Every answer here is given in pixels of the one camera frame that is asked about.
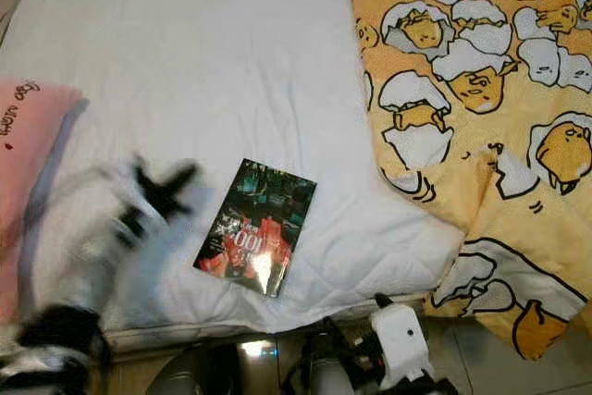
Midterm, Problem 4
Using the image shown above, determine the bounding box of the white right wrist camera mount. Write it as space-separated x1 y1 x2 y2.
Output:
370 302 432 387

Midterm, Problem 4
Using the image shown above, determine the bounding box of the pink pillow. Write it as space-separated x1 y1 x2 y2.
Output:
0 79 89 322

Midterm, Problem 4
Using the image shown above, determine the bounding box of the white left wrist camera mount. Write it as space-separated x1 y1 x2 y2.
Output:
94 171 147 228

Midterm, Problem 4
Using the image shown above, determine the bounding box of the dark red cover book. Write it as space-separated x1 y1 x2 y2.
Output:
193 158 317 299

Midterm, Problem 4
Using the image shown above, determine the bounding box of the white quilted mattress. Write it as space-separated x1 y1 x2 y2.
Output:
5 0 468 335

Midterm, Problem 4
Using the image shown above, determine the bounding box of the yellow cartoon print blanket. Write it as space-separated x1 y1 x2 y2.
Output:
342 0 592 361

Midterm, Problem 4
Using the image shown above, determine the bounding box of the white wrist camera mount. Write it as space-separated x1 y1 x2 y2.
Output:
370 302 432 387
94 171 147 228

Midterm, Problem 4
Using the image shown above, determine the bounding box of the grey robot left leg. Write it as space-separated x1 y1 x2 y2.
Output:
148 343 243 395

